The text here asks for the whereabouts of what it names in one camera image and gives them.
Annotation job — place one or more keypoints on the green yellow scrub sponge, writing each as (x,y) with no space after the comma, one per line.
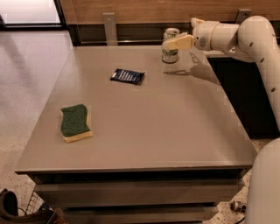
(74,125)

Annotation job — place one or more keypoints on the metal wall bracket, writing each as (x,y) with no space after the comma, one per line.
(110,28)
(242,14)

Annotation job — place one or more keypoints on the left metal wall bracket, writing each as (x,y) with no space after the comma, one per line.
(110,28)

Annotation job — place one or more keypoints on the black white power strip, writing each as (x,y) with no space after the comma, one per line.
(238,206)

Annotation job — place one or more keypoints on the dark blue snack packet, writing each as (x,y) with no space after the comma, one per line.
(127,76)

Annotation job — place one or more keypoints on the grey drawer cabinet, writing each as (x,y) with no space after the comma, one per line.
(167,150)

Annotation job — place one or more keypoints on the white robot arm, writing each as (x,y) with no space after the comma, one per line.
(252,40)

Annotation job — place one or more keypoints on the wire mesh basket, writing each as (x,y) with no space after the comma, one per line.
(35,204)

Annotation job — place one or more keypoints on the dark brown bag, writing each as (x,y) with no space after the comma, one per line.
(9,212)

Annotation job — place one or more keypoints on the white green 7up can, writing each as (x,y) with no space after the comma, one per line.
(170,56)

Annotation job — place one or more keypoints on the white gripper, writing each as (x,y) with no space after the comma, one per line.
(203,37)

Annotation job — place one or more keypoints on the right metal wall bracket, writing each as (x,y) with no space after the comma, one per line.
(242,14)

